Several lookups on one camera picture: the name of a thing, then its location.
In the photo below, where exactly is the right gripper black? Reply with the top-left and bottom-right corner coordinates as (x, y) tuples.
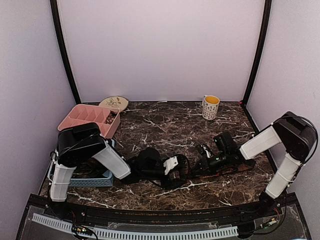
(191, 150), (230, 176)

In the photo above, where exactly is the brown red patterned tie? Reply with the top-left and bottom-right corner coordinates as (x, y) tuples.
(167, 159), (256, 181)

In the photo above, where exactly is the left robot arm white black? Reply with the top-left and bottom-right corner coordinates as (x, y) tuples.
(48, 123), (190, 218)

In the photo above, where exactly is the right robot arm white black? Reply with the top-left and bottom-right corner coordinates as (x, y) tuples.
(192, 111), (319, 217)

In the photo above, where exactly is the white mug yellow inside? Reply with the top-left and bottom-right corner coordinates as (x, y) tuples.
(202, 95), (220, 121)

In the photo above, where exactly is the blue perforated plastic basket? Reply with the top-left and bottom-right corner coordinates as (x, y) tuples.
(67, 138), (116, 188)

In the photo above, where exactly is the rolled tie in tray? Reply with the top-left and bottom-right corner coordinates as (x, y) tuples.
(104, 110), (118, 125)

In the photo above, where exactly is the beige floral plate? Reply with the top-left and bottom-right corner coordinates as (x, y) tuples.
(98, 96), (129, 112)

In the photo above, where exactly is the pink divided organizer tray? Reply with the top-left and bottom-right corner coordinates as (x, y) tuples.
(57, 104), (121, 139)

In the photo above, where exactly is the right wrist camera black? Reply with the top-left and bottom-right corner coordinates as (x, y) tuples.
(213, 131), (238, 155)

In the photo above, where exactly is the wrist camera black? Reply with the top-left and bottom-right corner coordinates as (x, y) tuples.
(213, 131), (238, 155)
(134, 146), (187, 176)

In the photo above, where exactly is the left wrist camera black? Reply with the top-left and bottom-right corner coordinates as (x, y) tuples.
(134, 146), (187, 176)

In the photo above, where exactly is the black front rail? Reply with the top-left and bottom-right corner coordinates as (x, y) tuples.
(29, 194), (298, 226)

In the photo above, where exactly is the white slotted cable duct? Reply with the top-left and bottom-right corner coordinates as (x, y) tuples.
(31, 213), (239, 240)

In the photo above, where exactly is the right black frame post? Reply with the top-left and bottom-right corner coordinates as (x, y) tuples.
(241, 0), (272, 108)

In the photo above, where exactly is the black frame post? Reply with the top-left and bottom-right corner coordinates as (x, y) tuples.
(241, 0), (272, 108)
(49, 0), (82, 104)

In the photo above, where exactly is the left black frame post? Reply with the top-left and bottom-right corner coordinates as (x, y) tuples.
(49, 0), (82, 104)

